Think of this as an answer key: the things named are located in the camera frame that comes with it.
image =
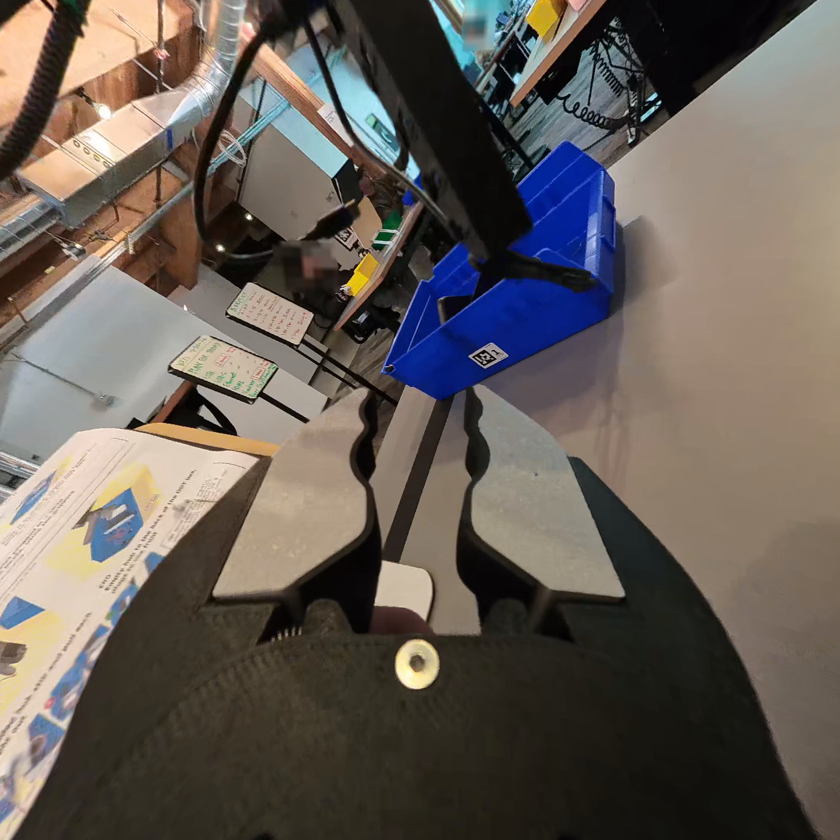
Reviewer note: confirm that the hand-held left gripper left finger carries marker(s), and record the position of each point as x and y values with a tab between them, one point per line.
295	512

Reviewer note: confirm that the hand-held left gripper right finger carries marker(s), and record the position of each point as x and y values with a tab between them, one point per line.
538	518

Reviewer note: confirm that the blue plastic bin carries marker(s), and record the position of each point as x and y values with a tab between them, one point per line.
512	328

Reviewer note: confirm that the black usb hub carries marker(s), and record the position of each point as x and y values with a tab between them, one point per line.
433	98

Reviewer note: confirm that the whiteboard with green writing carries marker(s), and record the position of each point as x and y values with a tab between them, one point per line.
223	369

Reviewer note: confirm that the whiteboard with red writing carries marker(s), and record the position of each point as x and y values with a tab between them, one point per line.
269	315

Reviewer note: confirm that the yellow bin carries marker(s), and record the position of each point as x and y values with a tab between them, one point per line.
362	272
544	16

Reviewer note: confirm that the printed marker sign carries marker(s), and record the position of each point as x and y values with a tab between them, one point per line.
345	237

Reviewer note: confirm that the green bin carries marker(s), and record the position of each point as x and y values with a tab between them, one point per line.
387	226

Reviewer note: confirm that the tan cardboard sheet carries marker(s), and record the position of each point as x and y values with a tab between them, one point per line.
369	220

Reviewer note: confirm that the rectangular metal duct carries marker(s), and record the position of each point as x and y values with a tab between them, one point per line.
111	157

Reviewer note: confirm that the flexible silver duct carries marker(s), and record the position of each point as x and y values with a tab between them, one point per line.
226	46

